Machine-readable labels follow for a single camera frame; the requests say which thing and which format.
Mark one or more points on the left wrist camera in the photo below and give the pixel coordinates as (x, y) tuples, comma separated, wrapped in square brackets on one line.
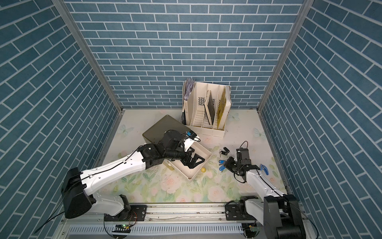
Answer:
[(191, 137)]

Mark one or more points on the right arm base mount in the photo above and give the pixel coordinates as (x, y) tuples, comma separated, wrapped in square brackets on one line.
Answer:
[(236, 211)]

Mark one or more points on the olive and cream drawer cabinet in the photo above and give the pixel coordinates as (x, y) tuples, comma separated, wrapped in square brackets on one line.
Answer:
[(164, 131)]

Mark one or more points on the blue plastic clip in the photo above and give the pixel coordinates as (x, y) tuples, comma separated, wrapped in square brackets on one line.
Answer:
[(264, 169)]

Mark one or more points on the cream drawer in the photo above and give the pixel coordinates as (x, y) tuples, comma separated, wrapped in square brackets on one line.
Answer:
[(187, 172)]

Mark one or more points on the yellow cover book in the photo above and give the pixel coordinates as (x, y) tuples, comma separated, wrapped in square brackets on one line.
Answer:
[(224, 107)]

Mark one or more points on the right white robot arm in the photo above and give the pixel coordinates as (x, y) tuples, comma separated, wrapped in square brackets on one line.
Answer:
[(278, 213)]

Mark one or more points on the right metal corner post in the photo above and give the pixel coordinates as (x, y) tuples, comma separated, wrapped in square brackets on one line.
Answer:
[(302, 14)]

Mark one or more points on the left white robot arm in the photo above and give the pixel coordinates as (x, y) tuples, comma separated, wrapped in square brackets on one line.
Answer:
[(80, 188)]

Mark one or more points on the white file organizer rack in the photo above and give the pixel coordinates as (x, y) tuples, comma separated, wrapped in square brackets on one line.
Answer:
[(199, 121)]

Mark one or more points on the blue tag key bunch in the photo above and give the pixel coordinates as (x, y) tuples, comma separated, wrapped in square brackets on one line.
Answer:
[(221, 165)]

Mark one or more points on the dark cover book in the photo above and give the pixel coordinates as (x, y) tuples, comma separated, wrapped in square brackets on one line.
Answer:
[(209, 107)]

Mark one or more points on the left metal corner post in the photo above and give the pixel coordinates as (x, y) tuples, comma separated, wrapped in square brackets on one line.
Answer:
[(80, 40)]

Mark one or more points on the floral table mat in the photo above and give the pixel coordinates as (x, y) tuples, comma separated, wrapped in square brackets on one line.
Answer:
[(160, 184)]

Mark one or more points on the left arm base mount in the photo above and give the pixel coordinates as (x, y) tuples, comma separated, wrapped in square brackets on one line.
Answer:
[(134, 212)]

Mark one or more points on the black car key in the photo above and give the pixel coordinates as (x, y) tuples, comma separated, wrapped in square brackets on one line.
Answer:
[(225, 151)]

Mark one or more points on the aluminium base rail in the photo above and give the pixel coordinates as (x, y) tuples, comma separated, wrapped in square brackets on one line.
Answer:
[(161, 212)]

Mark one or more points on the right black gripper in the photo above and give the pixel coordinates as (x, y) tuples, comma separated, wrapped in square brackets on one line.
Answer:
[(228, 163)]

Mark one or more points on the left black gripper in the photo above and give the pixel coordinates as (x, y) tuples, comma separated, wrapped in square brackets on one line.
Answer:
[(186, 162)]

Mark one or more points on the blue spine book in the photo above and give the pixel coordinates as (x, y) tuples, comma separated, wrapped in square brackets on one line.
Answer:
[(188, 100)]

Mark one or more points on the metal corner post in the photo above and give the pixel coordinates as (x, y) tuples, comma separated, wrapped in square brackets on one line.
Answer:
[(80, 40), (302, 14)]

